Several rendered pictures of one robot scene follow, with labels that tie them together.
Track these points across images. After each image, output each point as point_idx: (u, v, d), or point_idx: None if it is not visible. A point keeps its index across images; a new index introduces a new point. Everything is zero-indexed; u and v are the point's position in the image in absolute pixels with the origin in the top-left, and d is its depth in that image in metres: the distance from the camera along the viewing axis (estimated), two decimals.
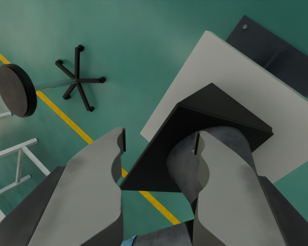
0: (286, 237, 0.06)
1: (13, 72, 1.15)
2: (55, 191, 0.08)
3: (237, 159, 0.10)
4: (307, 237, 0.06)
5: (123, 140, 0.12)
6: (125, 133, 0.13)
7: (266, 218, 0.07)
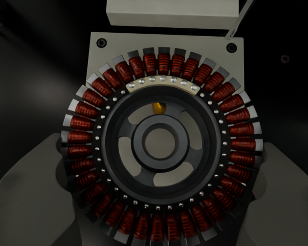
0: None
1: None
2: None
3: (304, 179, 0.08)
4: None
5: (63, 146, 0.11)
6: None
7: None
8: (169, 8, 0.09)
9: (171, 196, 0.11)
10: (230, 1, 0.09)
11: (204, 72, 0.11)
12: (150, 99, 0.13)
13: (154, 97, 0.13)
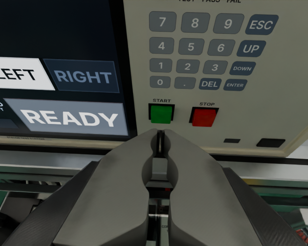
0: (253, 223, 0.07)
1: None
2: (87, 184, 0.08)
3: (202, 153, 0.10)
4: (271, 219, 0.07)
5: (157, 142, 0.12)
6: (159, 135, 0.13)
7: (234, 208, 0.07)
8: None
9: None
10: None
11: None
12: None
13: None
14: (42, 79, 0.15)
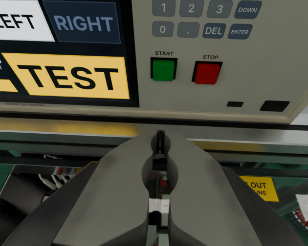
0: (253, 223, 0.07)
1: None
2: (87, 184, 0.08)
3: (202, 153, 0.10)
4: (271, 219, 0.07)
5: (157, 142, 0.12)
6: (159, 135, 0.13)
7: (234, 208, 0.07)
8: None
9: None
10: None
11: None
12: None
13: None
14: (41, 27, 0.15)
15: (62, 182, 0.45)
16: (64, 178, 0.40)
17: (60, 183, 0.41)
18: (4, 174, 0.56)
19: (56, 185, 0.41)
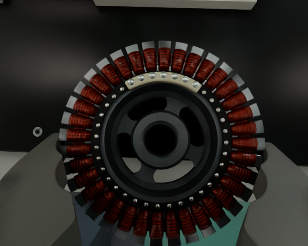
0: None
1: None
2: None
3: (305, 179, 0.08)
4: None
5: None
6: None
7: None
8: None
9: (170, 194, 0.11)
10: None
11: (206, 69, 0.11)
12: (150, 94, 0.13)
13: (154, 92, 0.13)
14: None
15: None
16: None
17: None
18: None
19: None
